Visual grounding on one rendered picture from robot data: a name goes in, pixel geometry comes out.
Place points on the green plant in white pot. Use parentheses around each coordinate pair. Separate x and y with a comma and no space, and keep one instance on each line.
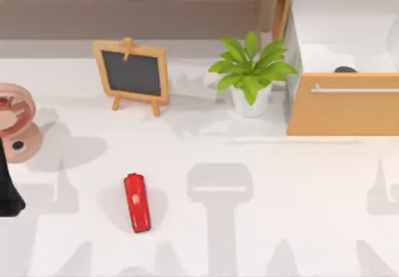
(249,71)

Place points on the wooden framed blackboard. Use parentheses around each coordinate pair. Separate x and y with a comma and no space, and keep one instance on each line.
(132,72)

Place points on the red stapler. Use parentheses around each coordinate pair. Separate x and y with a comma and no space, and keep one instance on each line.
(137,202)

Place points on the wooden open shelf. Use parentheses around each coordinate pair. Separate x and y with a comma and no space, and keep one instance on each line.
(131,5)

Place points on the pale wooden drawer front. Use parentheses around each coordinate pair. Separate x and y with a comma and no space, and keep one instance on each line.
(343,114)

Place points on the dark object in drawer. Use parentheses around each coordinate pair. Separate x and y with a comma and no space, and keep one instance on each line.
(345,69)

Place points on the pulled out drawer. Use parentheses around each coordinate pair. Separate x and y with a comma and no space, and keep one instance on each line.
(343,40)

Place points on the pink desk fan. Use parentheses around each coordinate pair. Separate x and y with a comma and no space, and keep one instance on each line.
(15,114)

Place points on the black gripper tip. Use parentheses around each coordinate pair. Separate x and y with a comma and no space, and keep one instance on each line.
(7,192)

